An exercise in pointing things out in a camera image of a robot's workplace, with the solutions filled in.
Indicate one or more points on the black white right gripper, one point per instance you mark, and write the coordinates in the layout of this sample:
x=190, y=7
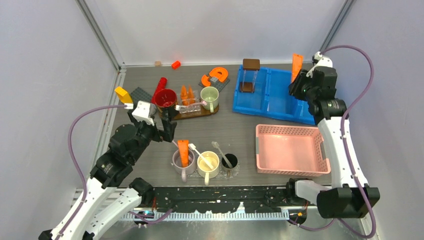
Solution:
x=303, y=76

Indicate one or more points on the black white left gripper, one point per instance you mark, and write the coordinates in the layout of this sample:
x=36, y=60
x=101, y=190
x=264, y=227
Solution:
x=167, y=134

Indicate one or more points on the clear glass toothbrush holder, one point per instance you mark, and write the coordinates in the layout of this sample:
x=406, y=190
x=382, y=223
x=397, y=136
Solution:
x=197, y=97

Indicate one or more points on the lilac translucent mug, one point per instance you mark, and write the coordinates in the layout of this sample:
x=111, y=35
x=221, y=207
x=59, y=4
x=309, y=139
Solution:
x=184, y=171

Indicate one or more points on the beige grey toothbrush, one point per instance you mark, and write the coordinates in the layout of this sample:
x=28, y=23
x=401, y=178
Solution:
x=217, y=146

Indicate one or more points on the cream yellow mug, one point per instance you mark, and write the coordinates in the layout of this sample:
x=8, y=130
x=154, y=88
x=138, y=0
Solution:
x=204, y=170

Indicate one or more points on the light green mug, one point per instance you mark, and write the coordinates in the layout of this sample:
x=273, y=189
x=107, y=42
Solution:
x=210, y=96

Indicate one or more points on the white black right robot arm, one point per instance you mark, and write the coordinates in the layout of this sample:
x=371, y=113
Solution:
x=350, y=196

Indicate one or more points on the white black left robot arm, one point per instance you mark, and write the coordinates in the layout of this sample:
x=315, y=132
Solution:
x=84, y=221

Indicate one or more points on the brown oval wooden tray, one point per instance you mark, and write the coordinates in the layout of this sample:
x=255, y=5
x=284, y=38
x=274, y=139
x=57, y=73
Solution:
x=208, y=112

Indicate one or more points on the red glitter toy microphone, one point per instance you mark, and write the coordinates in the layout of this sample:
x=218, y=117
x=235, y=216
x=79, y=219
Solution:
x=160, y=86

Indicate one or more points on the dark grey studded baseplate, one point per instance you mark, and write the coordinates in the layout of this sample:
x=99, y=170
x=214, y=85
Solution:
x=140, y=94

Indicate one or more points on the blue plastic organizer bin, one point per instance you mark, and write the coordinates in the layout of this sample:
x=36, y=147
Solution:
x=271, y=97

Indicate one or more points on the yellow toy block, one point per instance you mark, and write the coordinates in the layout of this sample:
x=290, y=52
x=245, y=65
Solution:
x=123, y=95

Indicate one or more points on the small red block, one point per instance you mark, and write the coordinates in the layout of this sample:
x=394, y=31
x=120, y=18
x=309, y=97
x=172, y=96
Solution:
x=175, y=65

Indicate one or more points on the clear holder with brown lid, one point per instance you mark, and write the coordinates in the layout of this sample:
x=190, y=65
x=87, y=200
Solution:
x=250, y=70

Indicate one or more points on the pink plastic basket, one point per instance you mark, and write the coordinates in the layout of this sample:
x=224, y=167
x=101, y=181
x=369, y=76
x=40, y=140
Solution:
x=290, y=150

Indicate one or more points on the grey baseplate with orange track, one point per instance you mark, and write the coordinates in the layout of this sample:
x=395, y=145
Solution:
x=218, y=78

